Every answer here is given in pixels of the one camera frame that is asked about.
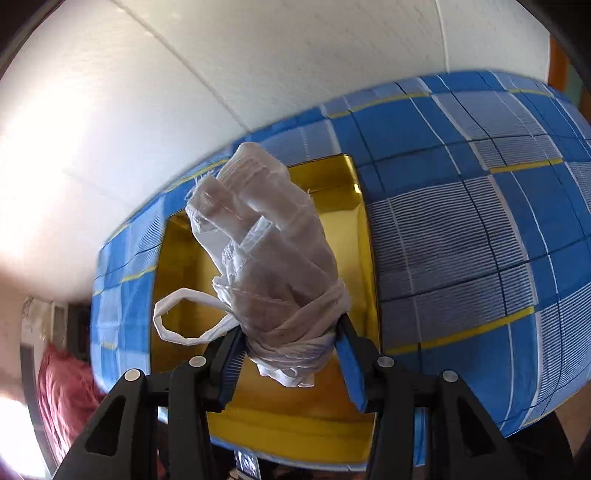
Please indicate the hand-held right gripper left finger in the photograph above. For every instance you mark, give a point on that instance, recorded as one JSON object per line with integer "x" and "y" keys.
{"x": 232, "y": 374}

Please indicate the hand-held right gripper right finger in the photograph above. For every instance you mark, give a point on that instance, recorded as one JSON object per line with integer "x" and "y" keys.
{"x": 353, "y": 374}

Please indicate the white cloth bundle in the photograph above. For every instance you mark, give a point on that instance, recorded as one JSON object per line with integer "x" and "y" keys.
{"x": 277, "y": 258}

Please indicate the gold metal tin box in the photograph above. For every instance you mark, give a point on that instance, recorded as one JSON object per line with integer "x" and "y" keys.
{"x": 341, "y": 198}

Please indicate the red cloth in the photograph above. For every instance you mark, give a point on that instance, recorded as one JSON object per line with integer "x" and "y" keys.
{"x": 64, "y": 397}

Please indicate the blue plaid bed sheet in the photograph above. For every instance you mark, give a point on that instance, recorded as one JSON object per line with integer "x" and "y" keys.
{"x": 461, "y": 207}

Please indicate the orange wooden door frame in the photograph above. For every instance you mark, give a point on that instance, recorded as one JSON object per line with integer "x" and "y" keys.
{"x": 557, "y": 64}

